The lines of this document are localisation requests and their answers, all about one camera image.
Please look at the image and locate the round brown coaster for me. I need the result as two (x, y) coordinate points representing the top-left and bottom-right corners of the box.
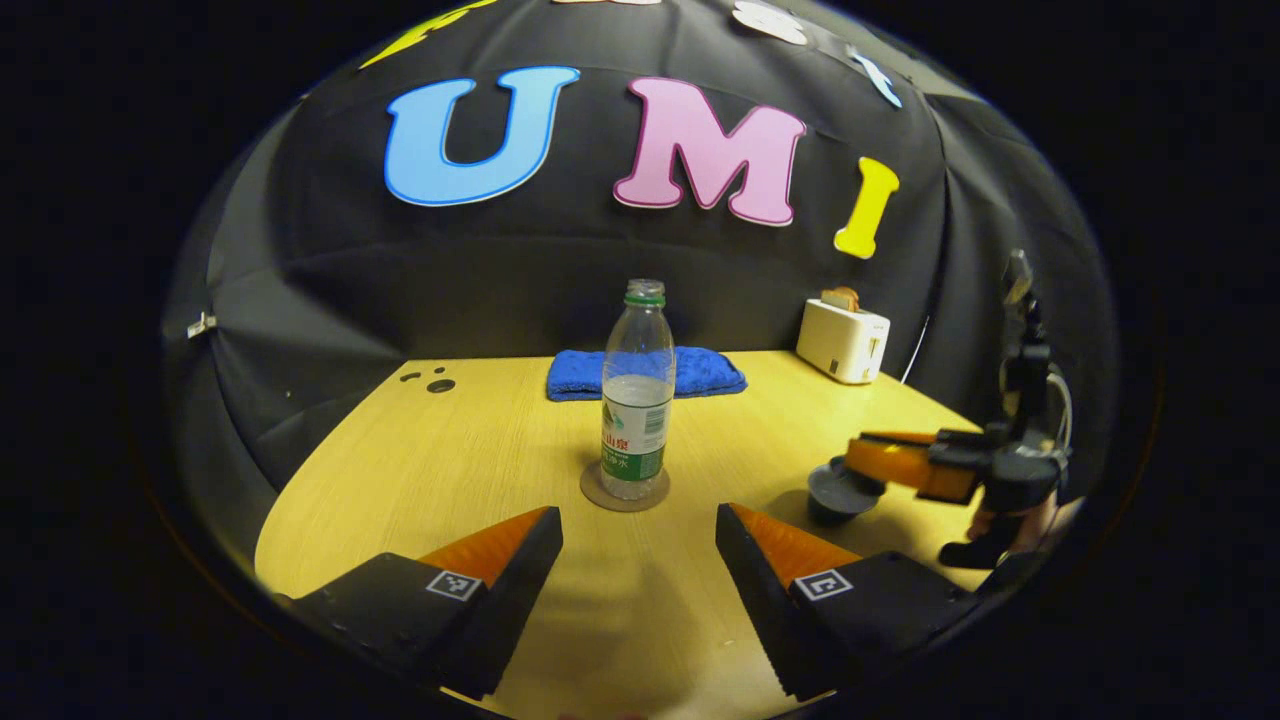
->
(580, 460), (672, 513)

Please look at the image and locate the black backdrop cloth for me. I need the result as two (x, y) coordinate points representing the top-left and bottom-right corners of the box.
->
(160, 0), (1116, 561)

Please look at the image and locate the white toaster cable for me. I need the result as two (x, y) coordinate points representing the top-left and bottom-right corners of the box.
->
(899, 314), (933, 387)

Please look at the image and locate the clear plastic water bottle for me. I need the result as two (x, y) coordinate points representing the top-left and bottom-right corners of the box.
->
(600, 279), (677, 501)

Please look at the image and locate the white toaster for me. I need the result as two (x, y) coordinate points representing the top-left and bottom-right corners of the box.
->
(796, 298), (891, 385)

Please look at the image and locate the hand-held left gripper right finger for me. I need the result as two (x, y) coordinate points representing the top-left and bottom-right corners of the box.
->
(716, 503), (986, 701)

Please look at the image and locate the blue folded towel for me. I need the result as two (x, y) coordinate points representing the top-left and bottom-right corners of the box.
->
(546, 346), (748, 403)

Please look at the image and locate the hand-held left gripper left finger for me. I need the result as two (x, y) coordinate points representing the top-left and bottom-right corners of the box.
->
(272, 506), (563, 701)

